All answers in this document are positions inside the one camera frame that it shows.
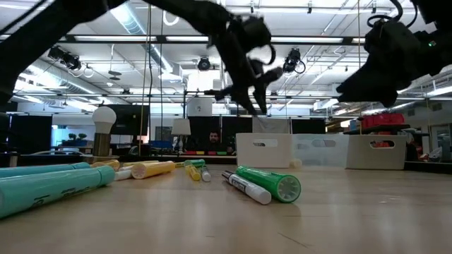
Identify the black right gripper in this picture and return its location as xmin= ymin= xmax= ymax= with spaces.
xmin=335 ymin=30 xmax=452 ymax=108

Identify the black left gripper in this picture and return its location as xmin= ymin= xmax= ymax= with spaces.
xmin=204 ymin=16 xmax=284 ymax=116

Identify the white Expo dry-erase marker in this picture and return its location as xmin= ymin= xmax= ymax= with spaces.
xmin=221 ymin=170 xmax=273 ymax=205

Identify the teal highlighter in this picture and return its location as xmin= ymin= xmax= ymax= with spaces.
xmin=0 ymin=162 xmax=92 ymax=179
xmin=0 ymin=165 xmax=117 ymax=219

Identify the red storage bin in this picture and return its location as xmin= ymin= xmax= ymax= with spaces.
xmin=360 ymin=112 xmax=406 ymax=130

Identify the black shelf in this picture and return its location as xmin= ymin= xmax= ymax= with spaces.
xmin=343 ymin=123 xmax=412 ymax=135

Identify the grey hanging cloth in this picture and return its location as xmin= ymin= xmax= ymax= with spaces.
xmin=251 ymin=115 xmax=291 ymax=135

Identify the black partition panel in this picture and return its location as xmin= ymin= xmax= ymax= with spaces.
xmin=8 ymin=114 xmax=54 ymax=155
xmin=186 ymin=116 xmax=254 ymax=156
xmin=291 ymin=118 xmax=326 ymax=135

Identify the white numbered sign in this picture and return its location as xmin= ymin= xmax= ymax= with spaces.
xmin=186 ymin=97 xmax=213 ymax=118

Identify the person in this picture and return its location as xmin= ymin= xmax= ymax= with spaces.
xmin=201 ymin=130 xmax=232 ymax=155

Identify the white plastic bin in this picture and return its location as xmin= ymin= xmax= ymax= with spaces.
xmin=345 ymin=135 xmax=408 ymax=171
xmin=235 ymin=133 xmax=293 ymax=169

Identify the white shade table lamp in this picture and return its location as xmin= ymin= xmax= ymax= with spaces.
xmin=170 ymin=118 xmax=192 ymax=155

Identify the glass door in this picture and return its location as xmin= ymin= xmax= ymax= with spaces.
xmin=429 ymin=123 xmax=452 ymax=163

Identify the coloured block strip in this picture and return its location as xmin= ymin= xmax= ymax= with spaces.
xmin=183 ymin=150 xmax=229 ymax=157

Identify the translucent plastic bin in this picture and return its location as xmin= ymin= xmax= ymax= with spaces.
xmin=291 ymin=133 xmax=350 ymax=169

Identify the white globe brass lamp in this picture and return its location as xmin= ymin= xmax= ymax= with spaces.
xmin=79 ymin=105 xmax=121 ymax=165

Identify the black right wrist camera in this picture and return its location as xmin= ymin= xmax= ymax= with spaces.
xmin=364 ymin=20 xmax=421 ymax=68

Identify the black overhead camera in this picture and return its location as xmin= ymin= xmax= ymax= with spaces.
xmin=47 ymin=44 xmax=83 ymax=72
xmin=282 ymin=47 xmax=307 ymax=75
xmin=196 ymin=56 xmax=212 ymax=72

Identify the black stand frame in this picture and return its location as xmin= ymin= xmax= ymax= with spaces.
xmin=182 ymin=90 xmax=240 ymax=118

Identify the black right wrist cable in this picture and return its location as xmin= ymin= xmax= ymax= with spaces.
xmin=366 ymin=0 xmax=418 ymax=29

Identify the black hanging cable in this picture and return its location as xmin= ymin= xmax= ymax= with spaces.
xmin=147 ymin=0 xmax=153 ymax=156

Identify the white hanging ring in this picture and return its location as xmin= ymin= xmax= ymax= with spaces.
xmin=162 ymin=8 xmax=181 ymax=28

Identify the silver ventilation duct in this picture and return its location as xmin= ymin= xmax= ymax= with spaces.
xmin=109 ymin=3 xmax=184 ymax=80

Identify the black overhead frame bar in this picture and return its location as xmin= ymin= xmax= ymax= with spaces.
xmin=0 ymin=34 xmax=367 ymax=45

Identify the black wall monitor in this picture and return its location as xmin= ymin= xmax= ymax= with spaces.
xmin=105 ymin=104 xmax=151 ymax=137

